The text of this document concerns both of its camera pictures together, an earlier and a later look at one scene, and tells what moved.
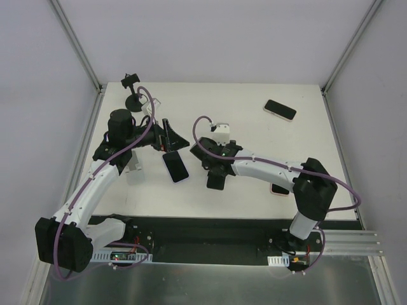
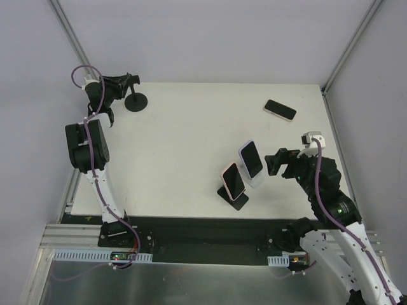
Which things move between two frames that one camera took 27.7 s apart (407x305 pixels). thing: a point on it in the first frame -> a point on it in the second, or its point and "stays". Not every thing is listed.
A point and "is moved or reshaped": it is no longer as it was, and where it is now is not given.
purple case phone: x=175 y=166 is moved or reshaped
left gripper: x=164 y=137 -> x=119 y=86
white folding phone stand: x=135 y=175 -> x=256 y=182
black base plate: x=231 y=241 stays
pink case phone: x=277 y=190 -> x=233 y=180
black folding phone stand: x=215 y=181 -> x=238 y=203
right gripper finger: x=222 y=166 -> x=273 y=168
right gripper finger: x=206 y=162 -> x=273 y=162
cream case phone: x=282 y=111 stays
